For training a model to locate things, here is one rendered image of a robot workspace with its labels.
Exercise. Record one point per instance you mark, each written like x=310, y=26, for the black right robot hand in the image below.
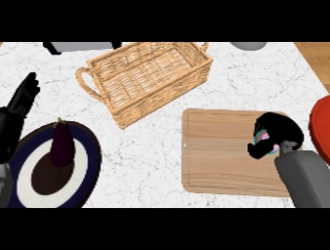
x=280, y=128

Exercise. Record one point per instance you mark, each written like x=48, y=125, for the grey and black appliance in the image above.
x=80, y=46

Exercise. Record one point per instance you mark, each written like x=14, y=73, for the pale wooden cutting board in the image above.
x=220, y=151

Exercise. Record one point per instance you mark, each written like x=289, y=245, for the dark blue and white plate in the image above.
x=56, y=169

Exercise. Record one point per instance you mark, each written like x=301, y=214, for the dark purple eggplant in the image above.
x=62, y=143

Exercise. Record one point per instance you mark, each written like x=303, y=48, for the pale grey round object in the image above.
x=249, y=45

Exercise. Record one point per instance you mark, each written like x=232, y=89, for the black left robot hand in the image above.
x=9, y=123

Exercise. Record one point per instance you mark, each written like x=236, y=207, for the pink and teal cupcake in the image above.
x=264, y=136

